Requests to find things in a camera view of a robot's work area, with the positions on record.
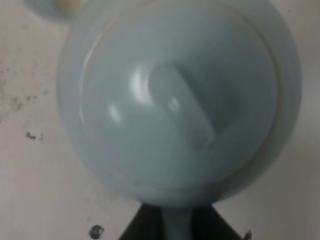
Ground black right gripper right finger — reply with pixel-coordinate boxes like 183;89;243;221
191;205;252;240

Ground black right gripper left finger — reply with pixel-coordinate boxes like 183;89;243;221
118;204;164;240

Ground blue porcelain teapot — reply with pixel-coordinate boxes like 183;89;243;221
57;0;301;240

